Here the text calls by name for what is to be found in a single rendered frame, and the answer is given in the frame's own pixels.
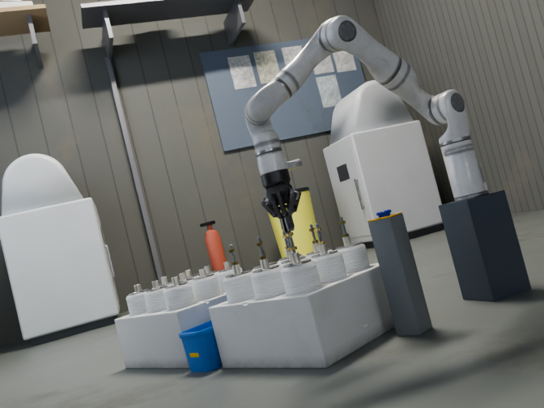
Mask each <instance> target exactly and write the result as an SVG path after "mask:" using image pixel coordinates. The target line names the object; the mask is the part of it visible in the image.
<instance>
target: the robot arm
mask: <svg viewBox="0 0 544 408"><path fill-rule="evenodd" d="M340 51H346V52H348V53H350V54H352V55H353V56H355V57H357V58H358V59H359V60H360V61H362V62H363V63H364V64H365V66H366V67H367V68H368V70H369V72H370V74H371V75H372V77H373V78H374V79H375V80H376V81H377V82H378V83H379V84H381V85H382V86H383V87H385V88H387V89H388V90H390V91H391V92H393V93H394V94H396V95H397V96H399V97H400V98H401V99H403V100H404V101H405V102H406V103H407V104H409V105H410V106H412V107H413V108H414V109H415V110H416V111H417V112H419V113H420V114H421V115H422V116H423V117H424V118H426V119H427V120H428V121H429V122H431V123H432V124H434V125H444V124H447V123H448V128H447V129H446V131H445V133H444V134H443V135H442V136H441V137H440V139H439V144H440V149H441V152H442V156H443V158H444V164H445V167H446V170H447V173H448V178H449V182H450V185H451V188H452V192H453V197H454V200H455V202H458V201H462V200H466V199H469V198H476V197H478V196H482V195H485V194H488V193H489V192H488V188H487V183H486V180H485V176H484V174H483V170H482V165H481V164H478V161H477V158H476V155H475V151H474V146H473V143H472V140H471V137H470V122H469V118H468V113H467V109H466V106H465V101H464V99H463V97H462V95H461V93H460V92H459V91H457V90H454V89H451V90H447V91H445V92H442V93H440V94H439V95H437V96H431V95H429V94H428V93H426V92H425V91H424V90H423V89H422V88H421V87H420V86H419V82H418V79H417V76H416V73H415V71H414V68H413V67H412V66H411V65H410V64H409V63H407V62H406V61H404V60H403V59H402V58H400V57H399V56H398V55H396V54H395V53H393V52H392V51H390V50H389V49H387V48H386V47H385V46H383V45H382V44H381V43H380V42H378V41H377V40H375V39H374V38H373V37H372V36H371V35H370V34H369V33H368V32H366V31H365V30H364V29H363V28H362V27H361V26H360V25H359V24H358V23H357V22H355V21H354V20H353V19H352V18H351V17H349V16H346V15H338V16H336V17H333V18H331V19H328V20H326V21H325V22H324V23H322V25H321V26H320V27H319V28H318V29H317V31H316V32H315V33H314V35H313V36H312V38H311V39H310V41H309V42H308V43H307V44H306V45H305V46H304V48H303V49H302V50H301V51H300V52H299V53H298V54H297V55H296V56H295V57H294V58H293V59H292V60H291V61H290V62H289V63H288V64H287V65H286V66H285V67H284V68H283V69H281V70H280V71H279V72H278V73H277V74H276V75H275V76H274V77H273V78H272V79H271V80H270V82H269V83H268V84H267V85H265V86H264V87H263V88H262V89H261V90H259V91H258V92H257V93H256V94H255V95H254V96H252V97H251V99H250V100H249V102H248V103H247V104H246V106H245V108H244V119H245V122H246V125H247V127H248V130H249V133H250V135H251V137H252V139H253V145H254V149H255V152H256V156H257V166H258V169H259V172H260V176H261V182H262V185H263V187H264V188H265V189H266V199H265V201H264V202H261V204H262V206H263V207H264V208H265V209H266V210H267V211H268V212H269V213H270V214H271V215H272V216H273V217H274V218H275V217H276V218H279V220H280V223H281V227H282V230H283V232H291V231H294V230H295V229H294V227H295V225H294V222H293V218H292V214H293V213H294V212H296V211H297V208H298V205H299V201H300V196H301V192H300V191H295V190H294V189H293V188H292V186H291V184H290V180H291V178H290V175H289V172H288V171H289V170H292V169H294V168H298V167H301V166H303V164H302V162H301V159H295V160H292V161H289V162H286V159H285V157H284V154H283V150H282V147H281V143H280V141H279V137H278V134H277V133H276V132H275V131H274V129H273V126H272V124H271V120H270V117H271V116H272V114H273V113H274V112H275V111H276V110H277V109H278V108H279V107H280V106H281V105H282V104H283V103H284V102H286V101H287V100H289V99H290V98H291V97H292V96H293V95H294V94H295V93H296V92H297V91H298V90H299V89H300V88H301V87H302V86H303V85H304V83H305V82H306V81H307V79H308V77H309V75H310V74H311V73H312V71H313V70H314V68H315V67H316V66H317V65H318V64H319V63H320V62H321V61H323V60H324V59H325V58H327V57H328V56H329V55H331V54H332V53H336V52H340ZM285 204H286V205H285ZM281 212H282V213H281Z"/></svg>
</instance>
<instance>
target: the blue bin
mask: <svg viewBox="0 0 544 408"><path fill-rule="evenodd" d="M179 337H180V338H181V341H182V343H183V346H184V349H185V354H186V357H187V360H188V363H189V368H190V371H191V372H210V371H213V370H215V369H216V368H219V367H221V366H223V365H222V362H221V359H220V355H219V348H218V345H217V342H216V338H215V332H214V329H213V325H212V322H211V321H208V322H206V323H203V324H201V325H197V326H195V327H193V328H191V329H187V330H185V331H183V332H180V333H179Z"/></svg>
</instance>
